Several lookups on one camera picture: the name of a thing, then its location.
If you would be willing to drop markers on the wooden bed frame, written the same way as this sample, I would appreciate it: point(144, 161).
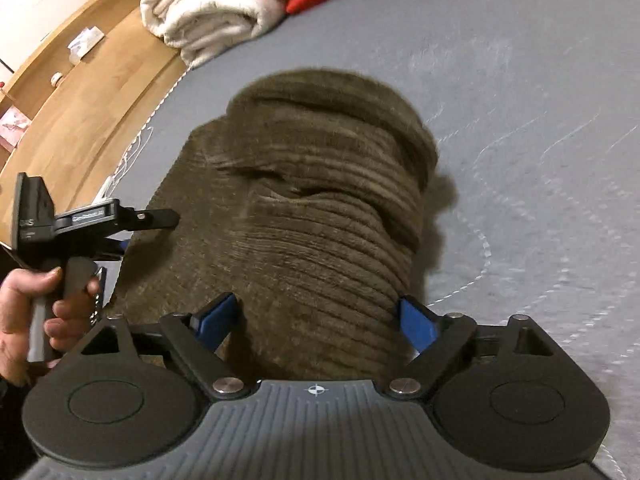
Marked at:
point(100, 95)

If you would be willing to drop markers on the pink packet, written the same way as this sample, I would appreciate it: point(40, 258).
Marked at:
point(12, 125)

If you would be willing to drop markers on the white packet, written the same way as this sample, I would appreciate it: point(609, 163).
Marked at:
point(85, 42)

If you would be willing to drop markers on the small white tape roll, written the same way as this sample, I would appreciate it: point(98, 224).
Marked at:
point(56, 79)

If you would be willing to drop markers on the person's left forearm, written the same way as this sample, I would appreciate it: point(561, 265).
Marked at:
point(10, 420)

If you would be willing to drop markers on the cream folded blanket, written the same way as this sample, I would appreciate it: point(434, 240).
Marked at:
point(210, 10)

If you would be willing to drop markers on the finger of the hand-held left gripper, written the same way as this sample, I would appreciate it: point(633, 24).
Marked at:
point(155, 219)

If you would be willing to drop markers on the person's left hand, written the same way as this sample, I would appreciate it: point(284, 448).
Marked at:
point(15, 320)

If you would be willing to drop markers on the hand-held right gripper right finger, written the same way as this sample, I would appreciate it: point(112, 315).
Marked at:
point(417, 322)

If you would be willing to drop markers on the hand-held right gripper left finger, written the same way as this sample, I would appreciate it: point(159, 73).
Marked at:
point(216, 317)

